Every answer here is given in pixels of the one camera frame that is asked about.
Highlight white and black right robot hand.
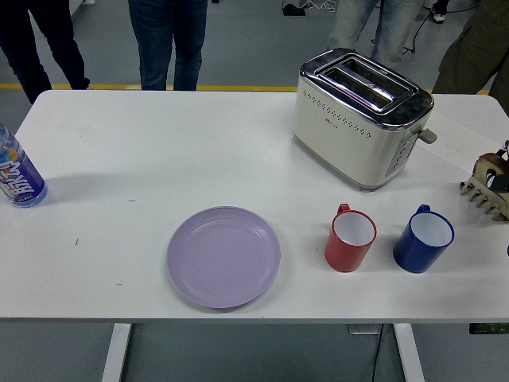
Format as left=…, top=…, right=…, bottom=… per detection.
left=485, top=138, right=509, bottom=196

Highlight white table leg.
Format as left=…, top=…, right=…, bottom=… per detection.
left=100, top=323, right=133, bottom=382
left=393, top=323, right=425, bottom=382

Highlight person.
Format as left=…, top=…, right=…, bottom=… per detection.
left=326, top=0, right=429, bottom=72
left=432, top=0, right=509, bottom=96
left=432, top=0, right=450, bottom=24
left=0, top=0, right=91, bottom=105
left=127, top=0, right=208, bottom=92

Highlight black cable under table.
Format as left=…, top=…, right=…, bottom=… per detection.
left=369, top=324, right=385, bottom=382

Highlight blue enamel mug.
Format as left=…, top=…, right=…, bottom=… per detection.
left=392, top=204, right=455, bottom=275

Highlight white floor cables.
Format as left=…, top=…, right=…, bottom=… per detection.
left=304, top=0, right=347, bottom=12

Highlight black table control panel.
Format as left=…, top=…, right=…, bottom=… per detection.
left=468, top=323, right=509, bottom=335

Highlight cream toaster with chrome top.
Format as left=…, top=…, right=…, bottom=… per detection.
left=291, top=47, right=438, bottom=193

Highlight red enamel mug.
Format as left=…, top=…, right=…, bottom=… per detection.
left=324, top=203, right=378, bottom=273

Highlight silver metal toast rack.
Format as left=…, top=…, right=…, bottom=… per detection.
left=460, top=174, right=509, bottom=223

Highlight brown-crusted bread slice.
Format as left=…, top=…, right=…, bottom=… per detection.
left=471, top=154, right=507, bottom=185

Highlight clear bottle with blue label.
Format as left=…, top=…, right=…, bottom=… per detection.
left=0, top=122, right=49, bottom=209

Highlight lilac round plate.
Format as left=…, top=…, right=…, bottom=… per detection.
left=165, top=205, right=282, bottom=310

